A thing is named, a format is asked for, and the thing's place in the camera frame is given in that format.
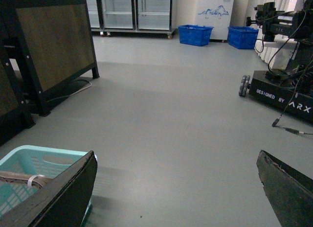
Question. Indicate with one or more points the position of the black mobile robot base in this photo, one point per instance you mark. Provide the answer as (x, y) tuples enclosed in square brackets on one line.
[(290, 93)]

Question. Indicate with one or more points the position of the light teal plastic basket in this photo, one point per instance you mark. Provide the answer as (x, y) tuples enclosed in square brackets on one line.
[(33, 160)]

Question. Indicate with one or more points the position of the white cabinet with mountain print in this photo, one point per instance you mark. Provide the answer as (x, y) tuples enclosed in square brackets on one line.
[(215, 13)]

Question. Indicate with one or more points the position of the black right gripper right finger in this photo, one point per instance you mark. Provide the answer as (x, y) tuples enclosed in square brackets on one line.
[(289, 192)]

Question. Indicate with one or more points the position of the black wooden display shelf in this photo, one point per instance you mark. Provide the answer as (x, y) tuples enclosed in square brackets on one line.
[(44, 46)]

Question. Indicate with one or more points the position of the glass door refrigerator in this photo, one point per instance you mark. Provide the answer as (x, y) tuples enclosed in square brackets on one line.
[(133, 16)]

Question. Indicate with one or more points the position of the white zip tie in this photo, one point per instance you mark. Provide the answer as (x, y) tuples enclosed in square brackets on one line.
[(32, 178)]

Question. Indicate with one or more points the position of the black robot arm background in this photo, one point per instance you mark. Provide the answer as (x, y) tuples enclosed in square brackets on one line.
[(293, 24)]

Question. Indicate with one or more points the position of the blue plastic crate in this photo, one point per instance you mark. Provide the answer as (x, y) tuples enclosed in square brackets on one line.
[(242, 37), (194, 34)]

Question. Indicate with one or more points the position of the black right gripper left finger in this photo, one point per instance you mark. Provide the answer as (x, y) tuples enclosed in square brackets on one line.
[(62, 202)]

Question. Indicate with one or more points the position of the blue plastic crate left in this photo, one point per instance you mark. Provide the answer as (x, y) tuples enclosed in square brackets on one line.
[(194, 34)]

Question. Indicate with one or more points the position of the blue plastic crate right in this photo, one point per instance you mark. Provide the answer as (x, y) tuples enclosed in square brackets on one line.
[(242, 37)]

